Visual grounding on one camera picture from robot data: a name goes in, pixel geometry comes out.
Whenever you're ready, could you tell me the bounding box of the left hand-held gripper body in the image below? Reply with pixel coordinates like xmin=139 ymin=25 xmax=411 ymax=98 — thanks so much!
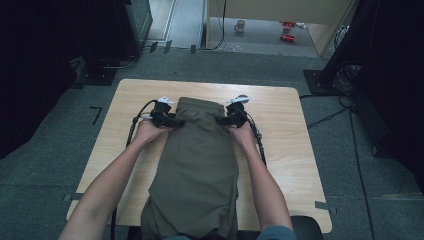
xmin=149 ymin=96 xmax=175 ymax=128

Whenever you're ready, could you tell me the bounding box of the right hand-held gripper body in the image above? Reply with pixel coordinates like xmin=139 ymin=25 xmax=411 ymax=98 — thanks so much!
xmin=226 ymin=95 xmax=252 ymax=128

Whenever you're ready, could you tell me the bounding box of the person's right hand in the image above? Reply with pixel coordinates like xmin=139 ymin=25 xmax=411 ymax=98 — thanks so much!
xmin=227 ymin=121 xmax=260 ymax=152

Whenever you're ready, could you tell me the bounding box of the person's left hand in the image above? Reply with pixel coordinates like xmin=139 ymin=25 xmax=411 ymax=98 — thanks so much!
xmin=132 ymin=118 xmax=174 ymax=149

